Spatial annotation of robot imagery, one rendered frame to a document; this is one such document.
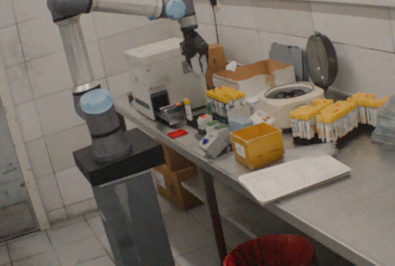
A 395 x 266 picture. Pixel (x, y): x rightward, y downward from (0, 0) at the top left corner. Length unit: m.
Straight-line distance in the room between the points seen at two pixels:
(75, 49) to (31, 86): 1.70
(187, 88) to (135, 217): 0.78
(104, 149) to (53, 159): 1.87
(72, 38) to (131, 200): 0.63
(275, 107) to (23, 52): 2.05
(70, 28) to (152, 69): 0.60
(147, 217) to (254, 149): 0.50
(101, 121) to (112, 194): 0.26
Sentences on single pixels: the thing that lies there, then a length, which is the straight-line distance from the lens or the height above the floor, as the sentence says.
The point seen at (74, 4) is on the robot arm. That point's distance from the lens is 2.04.
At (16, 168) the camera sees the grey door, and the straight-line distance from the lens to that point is 3.88.
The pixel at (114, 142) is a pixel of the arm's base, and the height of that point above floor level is 1.00.
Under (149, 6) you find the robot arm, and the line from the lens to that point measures 2.11.
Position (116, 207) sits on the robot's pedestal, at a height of 0.77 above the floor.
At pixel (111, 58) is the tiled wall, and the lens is 3.93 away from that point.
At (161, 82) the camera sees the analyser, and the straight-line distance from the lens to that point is 2.64.
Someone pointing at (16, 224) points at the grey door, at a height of 0.10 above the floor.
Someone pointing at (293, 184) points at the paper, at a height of 0.89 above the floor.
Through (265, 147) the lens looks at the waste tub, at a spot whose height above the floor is 0.94.
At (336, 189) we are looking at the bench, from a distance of 1.70.
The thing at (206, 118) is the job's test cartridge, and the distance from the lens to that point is 2.30.
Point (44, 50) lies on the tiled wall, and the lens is 3.83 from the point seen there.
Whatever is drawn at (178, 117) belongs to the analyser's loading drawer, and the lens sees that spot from 2.51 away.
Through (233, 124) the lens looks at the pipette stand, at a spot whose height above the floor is 0.96.
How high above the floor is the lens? 1.61
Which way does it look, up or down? 16 degrees down
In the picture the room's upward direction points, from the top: 12 degrees counter-clockwise
